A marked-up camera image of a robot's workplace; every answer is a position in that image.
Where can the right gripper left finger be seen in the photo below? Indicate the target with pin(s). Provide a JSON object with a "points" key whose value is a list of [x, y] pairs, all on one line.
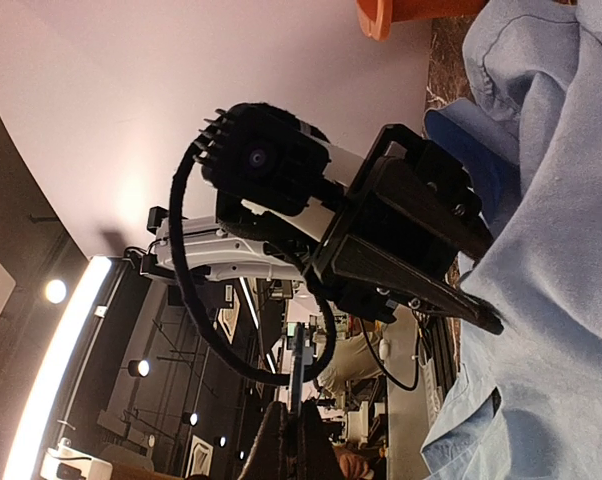
{"points": [[268, 456]]}

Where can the light blue shirt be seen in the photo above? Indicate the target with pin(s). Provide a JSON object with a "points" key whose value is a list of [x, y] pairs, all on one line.
{"points": [[527, 403]]}

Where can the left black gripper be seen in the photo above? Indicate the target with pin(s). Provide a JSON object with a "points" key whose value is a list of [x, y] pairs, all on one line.
{"points": [[410, 211]]}

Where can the orange plastic basket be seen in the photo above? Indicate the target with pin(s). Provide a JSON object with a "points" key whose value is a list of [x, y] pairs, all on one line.
{"points": [[376, 17]]}

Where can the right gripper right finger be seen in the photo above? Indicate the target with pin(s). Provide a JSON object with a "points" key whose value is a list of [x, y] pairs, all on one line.
{"points": [[315, 455]]}

